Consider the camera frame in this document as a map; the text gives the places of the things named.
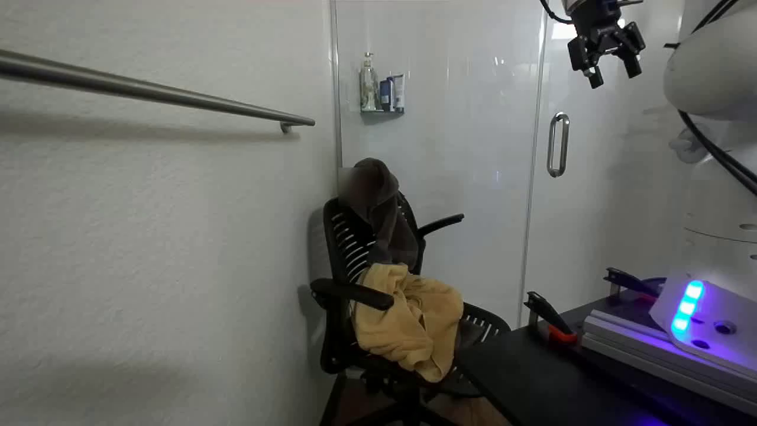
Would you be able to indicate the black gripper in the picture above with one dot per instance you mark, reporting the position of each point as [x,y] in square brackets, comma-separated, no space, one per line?
[601,30]

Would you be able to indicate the chrome shower door handle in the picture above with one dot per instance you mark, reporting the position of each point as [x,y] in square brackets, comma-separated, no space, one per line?
[557,150]

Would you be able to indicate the glass shower door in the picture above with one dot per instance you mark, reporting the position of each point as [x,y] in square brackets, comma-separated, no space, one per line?
[618,204]

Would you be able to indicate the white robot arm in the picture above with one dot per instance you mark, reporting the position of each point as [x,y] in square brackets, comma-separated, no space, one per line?
[711,84]

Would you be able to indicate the small shower shelf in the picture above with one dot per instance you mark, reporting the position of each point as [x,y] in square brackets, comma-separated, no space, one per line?
[379,115]

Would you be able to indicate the black clamp on table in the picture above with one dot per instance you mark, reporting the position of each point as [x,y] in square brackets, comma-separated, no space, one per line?
[621,277]

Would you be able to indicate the white soap bottle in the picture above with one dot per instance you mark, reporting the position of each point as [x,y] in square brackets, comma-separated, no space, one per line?
[368,84]

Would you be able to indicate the dark brown towel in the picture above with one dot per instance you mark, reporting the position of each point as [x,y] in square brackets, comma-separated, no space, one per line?
[375,195]

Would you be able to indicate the yellow towel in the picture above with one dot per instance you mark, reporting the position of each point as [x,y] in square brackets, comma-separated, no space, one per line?
[419,329]

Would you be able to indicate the metal towel bar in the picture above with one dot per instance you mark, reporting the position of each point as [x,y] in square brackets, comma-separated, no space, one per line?
[58,74]

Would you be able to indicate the red handled clamp tool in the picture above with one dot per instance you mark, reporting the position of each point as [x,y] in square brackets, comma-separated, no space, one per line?
[548,323]

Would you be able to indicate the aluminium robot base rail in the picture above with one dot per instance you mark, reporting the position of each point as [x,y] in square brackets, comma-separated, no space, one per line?
[714,366]

